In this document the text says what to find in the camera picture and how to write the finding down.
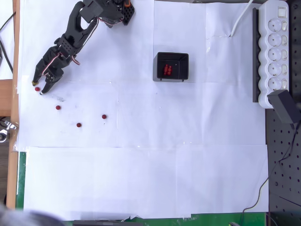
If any white power cable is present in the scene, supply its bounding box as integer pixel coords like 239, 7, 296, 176
230, 0, 254, 38

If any black power adapter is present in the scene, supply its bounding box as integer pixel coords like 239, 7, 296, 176
267, 89, 299, 129

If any silver metal clamp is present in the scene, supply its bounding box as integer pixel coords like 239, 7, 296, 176
0, 120, 19, 142

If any blurred gray object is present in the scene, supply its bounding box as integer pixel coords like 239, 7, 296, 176
0, 203, 65, 226

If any black pegboard panel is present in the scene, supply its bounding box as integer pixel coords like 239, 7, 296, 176
265, 0, 301, 226

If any white power strip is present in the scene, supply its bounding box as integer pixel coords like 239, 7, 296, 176
258, 0, 290, 109

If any green cutting mat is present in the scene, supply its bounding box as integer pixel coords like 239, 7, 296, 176
16, 152, 268, 226

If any black open box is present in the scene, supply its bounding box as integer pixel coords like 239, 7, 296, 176
152, 52, 190, 82

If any thin black adapter cable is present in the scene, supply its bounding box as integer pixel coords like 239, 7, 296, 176
239, 122, 301, 226

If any white paper table cover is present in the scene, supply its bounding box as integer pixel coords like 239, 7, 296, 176
15, 0, 270, 221

